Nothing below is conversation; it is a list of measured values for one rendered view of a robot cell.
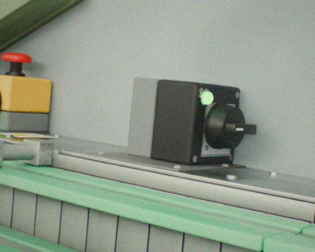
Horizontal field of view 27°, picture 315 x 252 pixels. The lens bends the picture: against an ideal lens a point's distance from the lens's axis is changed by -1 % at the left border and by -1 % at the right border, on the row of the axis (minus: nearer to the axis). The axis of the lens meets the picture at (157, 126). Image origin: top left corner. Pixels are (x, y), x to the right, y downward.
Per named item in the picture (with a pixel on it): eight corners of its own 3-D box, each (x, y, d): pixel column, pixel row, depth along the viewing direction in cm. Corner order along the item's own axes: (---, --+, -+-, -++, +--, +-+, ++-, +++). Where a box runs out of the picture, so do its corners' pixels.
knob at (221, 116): (227, 148, 66) (255, 152, 63) (201, 149, 62) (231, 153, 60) (231, 104, 65) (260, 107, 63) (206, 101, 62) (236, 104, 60)
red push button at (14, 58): (-7, 77, 84) (-5, 51, 83) (17, 79, 87) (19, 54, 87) (12, 79, 81) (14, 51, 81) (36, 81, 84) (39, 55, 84)
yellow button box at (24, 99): (17, 127, 89) (-28, 126, 84) (21, 73, 89) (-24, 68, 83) (50, 132, 85) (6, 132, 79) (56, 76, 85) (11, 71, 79)
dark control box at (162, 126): (174, 154, 72) (125, 155, 66) (182, 82, 72) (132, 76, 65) (237, 164, 67) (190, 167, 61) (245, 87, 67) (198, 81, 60)
